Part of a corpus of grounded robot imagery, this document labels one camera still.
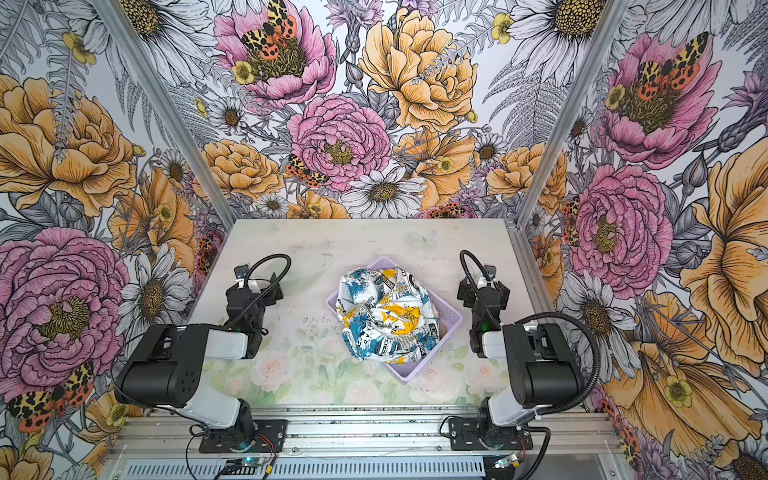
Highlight printed white blue yellow shorts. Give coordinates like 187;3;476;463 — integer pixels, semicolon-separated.
335;267;442;365

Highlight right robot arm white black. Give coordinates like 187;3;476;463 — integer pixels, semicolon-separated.
450;277;595;450

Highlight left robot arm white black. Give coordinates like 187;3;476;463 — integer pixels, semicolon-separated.
114;274;283;451

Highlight green circuit board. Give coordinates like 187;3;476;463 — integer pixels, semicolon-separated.
221;457;273;477

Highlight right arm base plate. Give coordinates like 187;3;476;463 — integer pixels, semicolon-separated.
445;417;533;451

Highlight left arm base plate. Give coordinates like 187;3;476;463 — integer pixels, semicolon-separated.
198;419;288;454

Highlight aluminium mounting rail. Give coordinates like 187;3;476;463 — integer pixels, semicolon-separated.
108;405;620;460

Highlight left aluminium frame post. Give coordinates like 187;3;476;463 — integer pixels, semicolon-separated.
91;0;238;229

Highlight aluminium frame post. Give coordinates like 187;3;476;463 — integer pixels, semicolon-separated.
91;0;238;229
515;0;632;228

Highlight white vented cable duct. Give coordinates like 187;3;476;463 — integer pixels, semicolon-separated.
112;456;486;479

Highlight right aluminium frame post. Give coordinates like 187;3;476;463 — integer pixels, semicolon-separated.
515;0;632;228

